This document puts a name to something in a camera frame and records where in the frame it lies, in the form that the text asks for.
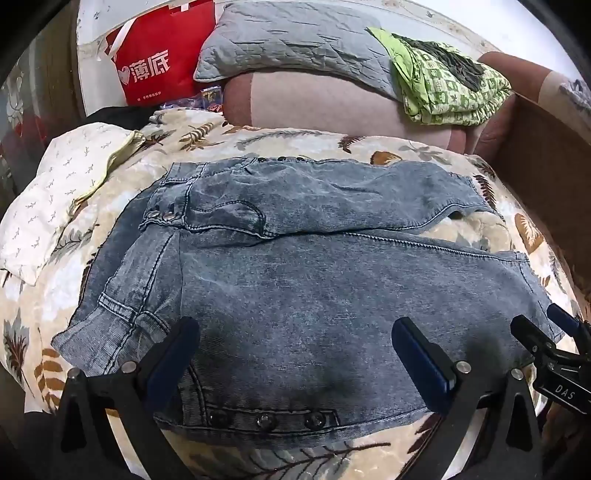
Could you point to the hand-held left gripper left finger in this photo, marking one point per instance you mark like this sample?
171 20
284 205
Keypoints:
171 360

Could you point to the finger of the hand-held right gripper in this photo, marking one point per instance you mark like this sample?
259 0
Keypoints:
531 337
563 319

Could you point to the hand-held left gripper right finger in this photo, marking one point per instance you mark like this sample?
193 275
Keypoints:
420 355

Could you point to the blue denim pants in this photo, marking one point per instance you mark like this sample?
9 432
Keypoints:
300 286

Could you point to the cardboard box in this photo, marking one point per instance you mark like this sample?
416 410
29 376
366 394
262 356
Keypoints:
545 152

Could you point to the white patterned pillow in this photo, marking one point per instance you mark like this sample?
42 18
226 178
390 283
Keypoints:
60 184

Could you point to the white grey floral cloth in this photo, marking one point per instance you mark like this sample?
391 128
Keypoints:
572 92

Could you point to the black cloth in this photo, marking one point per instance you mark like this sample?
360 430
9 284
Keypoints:
120 117

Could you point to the leaf print blanket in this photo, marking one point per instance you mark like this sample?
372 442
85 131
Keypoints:
286 138

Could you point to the green patterned cloth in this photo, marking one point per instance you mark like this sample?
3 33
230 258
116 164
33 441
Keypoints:
443 99

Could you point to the colourful snack packet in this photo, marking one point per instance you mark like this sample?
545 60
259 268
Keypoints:
210 99

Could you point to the pink brown bolster cushion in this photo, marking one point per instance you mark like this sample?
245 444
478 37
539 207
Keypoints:
323 101

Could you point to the dark knitted cloth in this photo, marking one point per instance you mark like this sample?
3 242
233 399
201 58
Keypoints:
452 64

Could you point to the wooden door with glass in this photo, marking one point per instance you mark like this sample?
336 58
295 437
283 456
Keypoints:
27 106

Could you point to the red shopping bag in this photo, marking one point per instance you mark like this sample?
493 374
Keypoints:
152 60

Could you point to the grey quilted pillow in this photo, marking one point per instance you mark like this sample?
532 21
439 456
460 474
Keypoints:
295 41

